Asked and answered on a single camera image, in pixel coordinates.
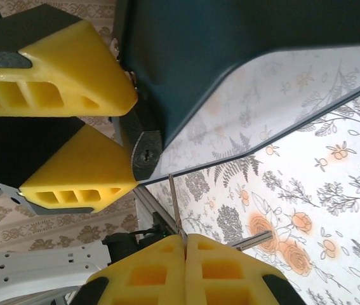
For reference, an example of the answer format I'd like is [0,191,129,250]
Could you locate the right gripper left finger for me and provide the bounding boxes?
[74,233,187,305]

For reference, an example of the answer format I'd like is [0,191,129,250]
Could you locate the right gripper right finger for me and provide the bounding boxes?
[184,233,306,305]

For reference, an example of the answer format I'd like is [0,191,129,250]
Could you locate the grey metal padlock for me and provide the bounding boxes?
[113,109,164,182]

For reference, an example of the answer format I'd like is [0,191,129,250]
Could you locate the small metal key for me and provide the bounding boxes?
[168,173,189,247]

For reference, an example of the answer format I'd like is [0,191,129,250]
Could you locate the dark blue painted tin box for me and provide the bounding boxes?
[116,0,360,186]

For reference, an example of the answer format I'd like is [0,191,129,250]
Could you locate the small silver metal bar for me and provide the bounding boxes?
[230,231,273,250]

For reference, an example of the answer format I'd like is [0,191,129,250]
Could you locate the floral table cloth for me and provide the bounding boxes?
[141,76,360,305]

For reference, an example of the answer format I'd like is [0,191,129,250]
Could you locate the aluminium table side rail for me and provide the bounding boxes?
[134,187,183,238]

